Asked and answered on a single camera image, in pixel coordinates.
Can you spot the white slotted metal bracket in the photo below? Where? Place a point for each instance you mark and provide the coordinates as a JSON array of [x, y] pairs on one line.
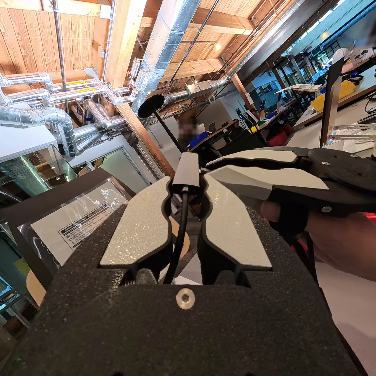
[[352, 132]]

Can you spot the yellow storage bin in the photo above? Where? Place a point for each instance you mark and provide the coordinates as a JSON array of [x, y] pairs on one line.
[[348, 88]]

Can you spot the metal ventilation unit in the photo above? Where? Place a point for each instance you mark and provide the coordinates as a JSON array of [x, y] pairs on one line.
[[202, 88]]

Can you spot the short silver spiral duct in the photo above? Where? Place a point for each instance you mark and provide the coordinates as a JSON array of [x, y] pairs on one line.
[[176, 97]]

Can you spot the wooden standing desk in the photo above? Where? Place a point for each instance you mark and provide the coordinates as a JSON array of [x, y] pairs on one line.
[[219, 132]]

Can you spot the black silver monitor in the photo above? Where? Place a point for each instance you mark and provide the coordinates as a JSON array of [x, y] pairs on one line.
[[330, 111]]

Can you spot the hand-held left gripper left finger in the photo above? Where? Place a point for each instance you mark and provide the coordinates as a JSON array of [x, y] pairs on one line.
[[138, 223]]

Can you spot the black rectangular panel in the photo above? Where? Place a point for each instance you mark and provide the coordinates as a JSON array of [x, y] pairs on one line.
[[243, 144]]

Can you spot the wood-edged white desk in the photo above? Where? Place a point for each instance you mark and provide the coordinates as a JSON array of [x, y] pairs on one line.
[[367, 85]]

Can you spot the long silver spiral duct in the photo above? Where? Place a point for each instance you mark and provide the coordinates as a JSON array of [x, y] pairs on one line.
[[264, 41]]

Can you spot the black floor lamp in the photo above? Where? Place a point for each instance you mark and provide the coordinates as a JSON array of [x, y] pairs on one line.
[[151, 105]]

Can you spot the silver rectangular foil duct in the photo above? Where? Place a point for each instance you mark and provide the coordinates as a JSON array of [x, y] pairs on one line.
[[164, 44]]

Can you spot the red crate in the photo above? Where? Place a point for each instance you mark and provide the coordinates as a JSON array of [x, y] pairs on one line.
[[277, 139], [287, 128]]

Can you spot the person's right hand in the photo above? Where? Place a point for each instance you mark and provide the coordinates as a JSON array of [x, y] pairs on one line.
[[337, 241]]

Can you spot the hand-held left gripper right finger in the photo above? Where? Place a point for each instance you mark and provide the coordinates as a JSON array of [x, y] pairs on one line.
[[235, 229]]

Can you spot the clear sleeve printed sheet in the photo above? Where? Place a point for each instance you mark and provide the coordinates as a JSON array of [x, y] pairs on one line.
[[50, 246]]

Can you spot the silver insulated pipes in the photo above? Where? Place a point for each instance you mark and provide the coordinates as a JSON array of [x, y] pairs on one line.
[[58, 117]]

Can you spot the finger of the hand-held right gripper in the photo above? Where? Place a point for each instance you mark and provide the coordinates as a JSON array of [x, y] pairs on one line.
[[264, 155], [279, 179]]

